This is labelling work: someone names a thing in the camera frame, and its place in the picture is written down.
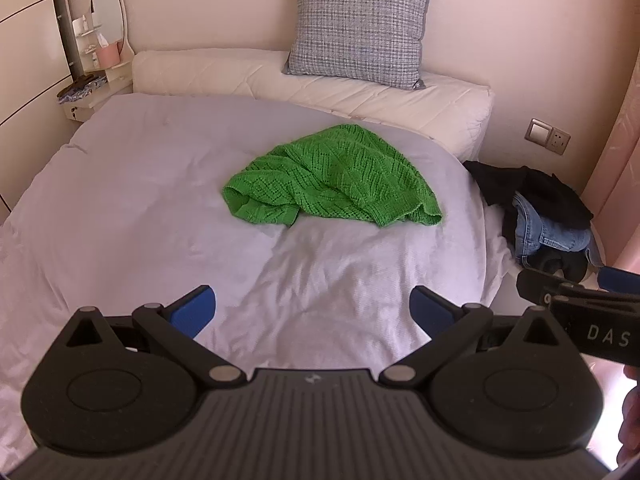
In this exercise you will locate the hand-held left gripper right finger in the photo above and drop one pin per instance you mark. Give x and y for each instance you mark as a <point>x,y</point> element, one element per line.
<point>430,310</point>

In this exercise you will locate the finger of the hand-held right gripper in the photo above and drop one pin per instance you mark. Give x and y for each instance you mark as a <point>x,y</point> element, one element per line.
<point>537,285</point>
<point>620,278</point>

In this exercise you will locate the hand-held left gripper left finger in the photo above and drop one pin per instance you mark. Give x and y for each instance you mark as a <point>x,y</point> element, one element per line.
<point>195,310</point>

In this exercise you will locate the green knit sweater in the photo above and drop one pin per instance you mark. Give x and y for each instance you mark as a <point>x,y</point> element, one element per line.
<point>330,175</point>

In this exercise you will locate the person's right hand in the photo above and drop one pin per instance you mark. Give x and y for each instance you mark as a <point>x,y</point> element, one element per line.
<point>631,410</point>

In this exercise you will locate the black cloth bundle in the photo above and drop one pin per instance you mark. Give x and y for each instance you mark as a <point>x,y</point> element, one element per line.
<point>560,262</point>

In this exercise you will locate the blue jeans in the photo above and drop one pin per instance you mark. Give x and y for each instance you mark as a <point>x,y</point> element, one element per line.
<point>532,230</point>

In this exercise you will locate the black garment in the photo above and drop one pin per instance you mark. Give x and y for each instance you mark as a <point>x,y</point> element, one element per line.
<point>550,192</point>

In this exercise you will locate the white bed duvet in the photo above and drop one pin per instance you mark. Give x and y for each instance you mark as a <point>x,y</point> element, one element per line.
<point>125,200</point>

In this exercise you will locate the pink curtain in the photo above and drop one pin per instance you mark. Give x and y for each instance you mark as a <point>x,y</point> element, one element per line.
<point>620,135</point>

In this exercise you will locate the long white bolster pillow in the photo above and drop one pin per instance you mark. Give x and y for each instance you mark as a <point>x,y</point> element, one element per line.
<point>210,72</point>

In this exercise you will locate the white vanity table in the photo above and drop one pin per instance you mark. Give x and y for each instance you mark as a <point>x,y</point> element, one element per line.
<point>107,80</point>

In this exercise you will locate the blue patterned cloth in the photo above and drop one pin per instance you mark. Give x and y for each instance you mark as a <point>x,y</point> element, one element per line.
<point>80,87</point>

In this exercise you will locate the pink tissue box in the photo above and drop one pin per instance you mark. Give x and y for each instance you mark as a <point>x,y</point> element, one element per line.
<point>107,55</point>

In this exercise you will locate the grey woven pillow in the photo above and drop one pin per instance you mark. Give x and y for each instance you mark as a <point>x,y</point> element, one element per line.
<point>360,20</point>

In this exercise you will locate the small white bottle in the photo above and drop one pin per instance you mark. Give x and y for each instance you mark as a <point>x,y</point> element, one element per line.
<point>80,25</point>

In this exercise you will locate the oval vanity mirror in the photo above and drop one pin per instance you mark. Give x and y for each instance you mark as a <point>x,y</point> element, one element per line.
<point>107,5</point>

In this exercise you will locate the cream wardrobe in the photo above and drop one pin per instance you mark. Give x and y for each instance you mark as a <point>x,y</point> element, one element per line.
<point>25,35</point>

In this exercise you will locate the wall power socket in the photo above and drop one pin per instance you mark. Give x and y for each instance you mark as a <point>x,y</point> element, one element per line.
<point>559,142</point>

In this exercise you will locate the wall light switch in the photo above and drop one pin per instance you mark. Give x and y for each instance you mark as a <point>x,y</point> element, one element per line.
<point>537,131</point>

